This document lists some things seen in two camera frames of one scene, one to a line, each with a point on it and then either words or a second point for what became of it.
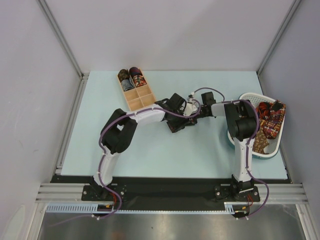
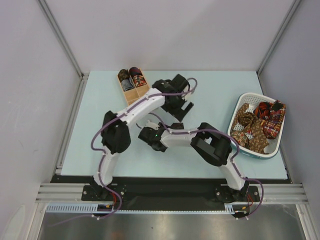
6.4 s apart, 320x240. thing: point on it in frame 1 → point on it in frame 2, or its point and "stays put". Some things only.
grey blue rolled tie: x=127 y=84 stays put
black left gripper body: x=173 y=117 → x=174 y=107
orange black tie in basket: x=263 y=110 stays put
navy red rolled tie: x=135 y=71 stays put
